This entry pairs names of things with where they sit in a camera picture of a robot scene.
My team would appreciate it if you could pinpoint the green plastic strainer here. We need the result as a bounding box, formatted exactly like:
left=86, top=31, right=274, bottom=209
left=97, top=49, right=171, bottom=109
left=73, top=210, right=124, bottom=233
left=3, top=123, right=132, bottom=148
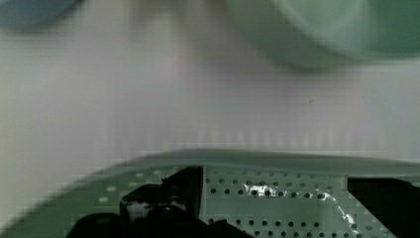
left=1, top=150, right=419, bottom=238

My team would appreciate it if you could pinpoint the light blue cup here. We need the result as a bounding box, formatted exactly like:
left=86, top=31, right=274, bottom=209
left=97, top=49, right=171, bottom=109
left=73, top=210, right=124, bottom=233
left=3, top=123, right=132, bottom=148
left=0, top=0, right=79, bottom=29

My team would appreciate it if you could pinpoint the light green mug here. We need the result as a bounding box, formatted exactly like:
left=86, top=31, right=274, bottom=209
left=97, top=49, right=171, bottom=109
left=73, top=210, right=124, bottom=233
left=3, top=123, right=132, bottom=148
left=225, top=0, right=420, bottom=70

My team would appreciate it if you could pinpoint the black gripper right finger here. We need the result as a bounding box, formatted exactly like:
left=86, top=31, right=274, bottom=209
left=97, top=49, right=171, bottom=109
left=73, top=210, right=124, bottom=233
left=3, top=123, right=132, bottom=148
left=348, top=178, right=420, bottom=238

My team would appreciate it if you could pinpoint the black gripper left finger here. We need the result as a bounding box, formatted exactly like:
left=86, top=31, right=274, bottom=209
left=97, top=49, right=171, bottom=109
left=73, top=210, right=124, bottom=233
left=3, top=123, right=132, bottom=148
left=65, top=167, right=254, bottom=238

